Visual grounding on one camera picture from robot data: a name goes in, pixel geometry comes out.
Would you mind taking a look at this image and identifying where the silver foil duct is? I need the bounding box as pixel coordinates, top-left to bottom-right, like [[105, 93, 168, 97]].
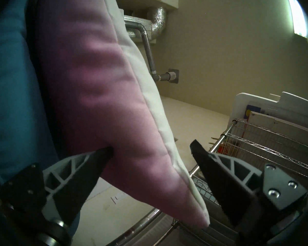
[[123, 6, 167, 41]]

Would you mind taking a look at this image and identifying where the white plastic board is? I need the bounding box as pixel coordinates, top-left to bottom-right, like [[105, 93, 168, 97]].
[[227, 92, 308, 138]]

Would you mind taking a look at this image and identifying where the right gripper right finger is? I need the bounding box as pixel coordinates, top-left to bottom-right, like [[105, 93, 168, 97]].
[[190, 139, 308, 225]]

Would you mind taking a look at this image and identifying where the small bright window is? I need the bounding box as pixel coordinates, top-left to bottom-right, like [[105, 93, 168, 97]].
[[286, 0, 308, 38]]

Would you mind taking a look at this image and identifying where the white pink flamingo pillow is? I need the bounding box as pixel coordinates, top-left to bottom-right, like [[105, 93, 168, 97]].
[[28, 0, 211, 229]]

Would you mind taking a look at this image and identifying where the teal tufted seat cushion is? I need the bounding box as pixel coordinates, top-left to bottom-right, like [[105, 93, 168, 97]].
[[0, 0, 80, 238]]

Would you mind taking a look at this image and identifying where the chrome wire shelf rack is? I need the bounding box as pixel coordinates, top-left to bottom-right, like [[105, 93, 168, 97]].
[[108, 119, 308, 246]]

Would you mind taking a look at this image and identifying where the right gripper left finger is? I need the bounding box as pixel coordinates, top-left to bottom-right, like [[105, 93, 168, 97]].
[[0, 146, 114, 225]]

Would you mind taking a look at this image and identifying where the grey metal pipe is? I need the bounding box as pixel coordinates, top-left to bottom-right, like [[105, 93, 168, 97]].
[[123, 20, 179, 84]]

